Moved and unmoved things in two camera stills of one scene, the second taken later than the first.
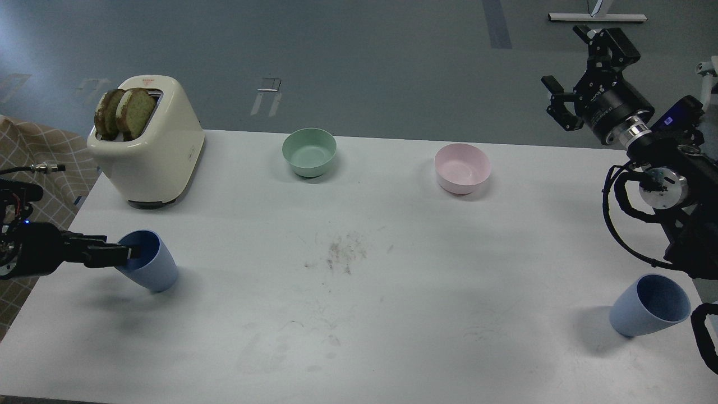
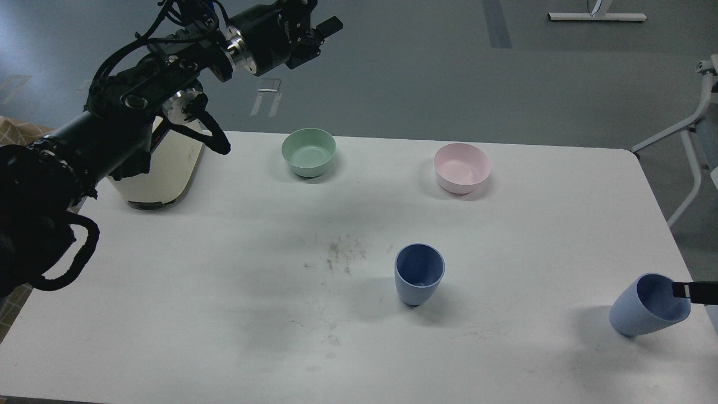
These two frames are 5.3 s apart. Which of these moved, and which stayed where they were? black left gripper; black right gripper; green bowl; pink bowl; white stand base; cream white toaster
Moved: black left gripper; black right gripper
Stayed: green bowl; pink bowl; white stand base; cream white toaster
